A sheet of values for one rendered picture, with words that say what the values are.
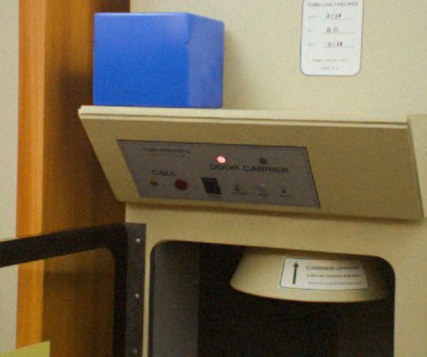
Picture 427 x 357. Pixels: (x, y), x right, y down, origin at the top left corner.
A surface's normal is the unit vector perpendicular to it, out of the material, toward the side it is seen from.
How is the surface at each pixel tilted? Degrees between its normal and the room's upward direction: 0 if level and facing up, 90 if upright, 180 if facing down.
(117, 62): 90
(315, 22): 90
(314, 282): 67
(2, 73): 90
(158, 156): 135
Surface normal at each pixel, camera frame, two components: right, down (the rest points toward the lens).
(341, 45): -0.36, 0.04
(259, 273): -0.65, -0.39
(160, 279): 0.93, 0.04
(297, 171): -0.27, 0.73
